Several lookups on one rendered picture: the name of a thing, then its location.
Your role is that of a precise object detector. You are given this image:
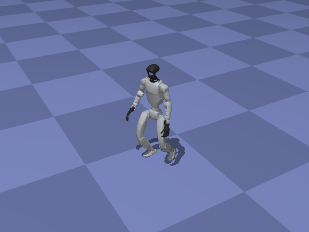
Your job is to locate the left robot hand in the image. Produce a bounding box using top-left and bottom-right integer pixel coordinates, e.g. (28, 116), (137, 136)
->
(161, 120), (169, 137)

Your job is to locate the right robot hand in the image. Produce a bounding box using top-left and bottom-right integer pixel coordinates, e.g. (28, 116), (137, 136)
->
(126, 106), (135, 121)

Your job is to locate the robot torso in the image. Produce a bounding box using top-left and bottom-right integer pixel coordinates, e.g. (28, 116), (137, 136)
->
(145, 78), (164, 120)

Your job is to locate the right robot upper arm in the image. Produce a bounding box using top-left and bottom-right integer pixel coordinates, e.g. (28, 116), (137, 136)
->
(137, 77), (147, 97)

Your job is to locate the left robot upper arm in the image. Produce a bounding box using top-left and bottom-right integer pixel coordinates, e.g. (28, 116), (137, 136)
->
(159, 83), (171, 107)

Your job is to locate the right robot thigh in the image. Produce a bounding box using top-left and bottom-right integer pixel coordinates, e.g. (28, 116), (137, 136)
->
(136, 110), (150, 143)

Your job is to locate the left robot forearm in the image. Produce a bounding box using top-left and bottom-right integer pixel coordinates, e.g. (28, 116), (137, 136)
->
(164, 102), (172, 124)

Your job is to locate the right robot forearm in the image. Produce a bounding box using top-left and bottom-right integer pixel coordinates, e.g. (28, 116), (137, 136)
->
(131, 92), (141, 110)

